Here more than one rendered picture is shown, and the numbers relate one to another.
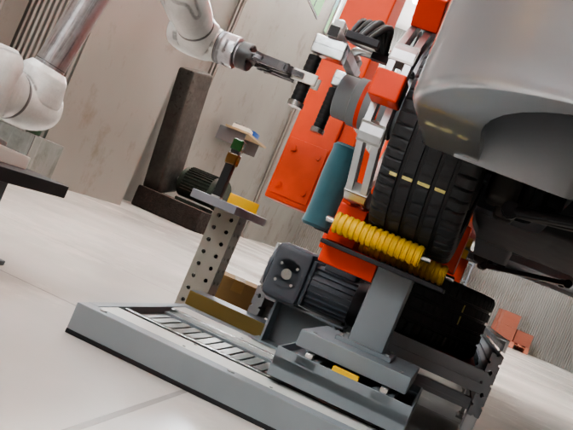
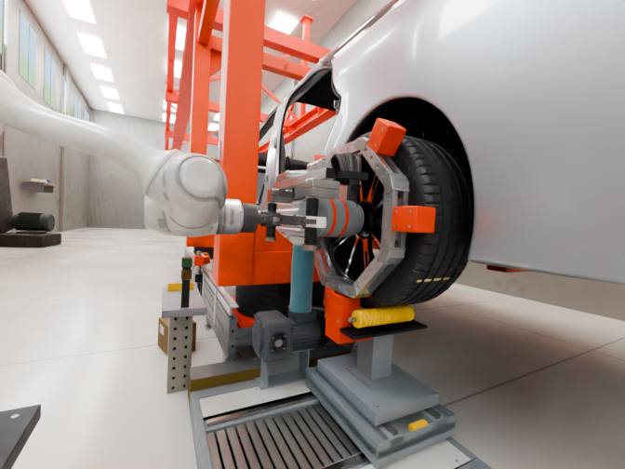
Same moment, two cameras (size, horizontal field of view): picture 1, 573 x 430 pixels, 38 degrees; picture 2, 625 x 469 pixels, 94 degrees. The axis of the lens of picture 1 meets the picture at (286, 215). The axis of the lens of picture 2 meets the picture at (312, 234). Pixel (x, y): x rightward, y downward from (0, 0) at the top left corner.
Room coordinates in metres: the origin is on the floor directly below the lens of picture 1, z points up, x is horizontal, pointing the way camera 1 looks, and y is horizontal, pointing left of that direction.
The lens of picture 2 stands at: (1.58, 0.63, 0.82)
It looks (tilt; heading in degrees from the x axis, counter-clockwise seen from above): 2 degrees down; 319
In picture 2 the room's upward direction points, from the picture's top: 3 degrees clockwise
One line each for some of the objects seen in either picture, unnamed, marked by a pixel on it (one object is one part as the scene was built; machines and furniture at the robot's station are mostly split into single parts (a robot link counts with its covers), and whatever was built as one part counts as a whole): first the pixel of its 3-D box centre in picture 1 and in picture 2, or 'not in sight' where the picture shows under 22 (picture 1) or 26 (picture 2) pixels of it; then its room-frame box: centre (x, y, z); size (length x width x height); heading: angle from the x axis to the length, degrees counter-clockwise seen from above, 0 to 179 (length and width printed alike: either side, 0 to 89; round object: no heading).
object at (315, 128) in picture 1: (326, 109); (272, 221); (2.54, 0.01, 0.83); 0.04 x 0.04 x 0.16
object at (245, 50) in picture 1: (253, 59); (258, 218); (2.24, 0.24, 0.83); 0.09 x 0.08 x 0.07; 77
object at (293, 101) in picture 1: (305, 79); (311, 222); (2.21, 0.09, 0.83); 0.04 x 0.04 x 0.16
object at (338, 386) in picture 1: (351, 380); (371, 397); (2.28, -0.34, 0.13); 0.50 x 0.36 x 0.10; 167
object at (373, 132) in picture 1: (396, 117); (347, 219); (2.32, -0.18, 0.85); 0.54 x 0.07 x 0.54; 167
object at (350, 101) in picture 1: (372, 107); (330, 217); (2.34, -0.11, 0.85); 0.21 x 0.14 x 0.14; 77
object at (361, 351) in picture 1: (379, 316); (374, 351); (2.28, -0.34, 0.32); 0.40 x 0.30 x 0.28; 167
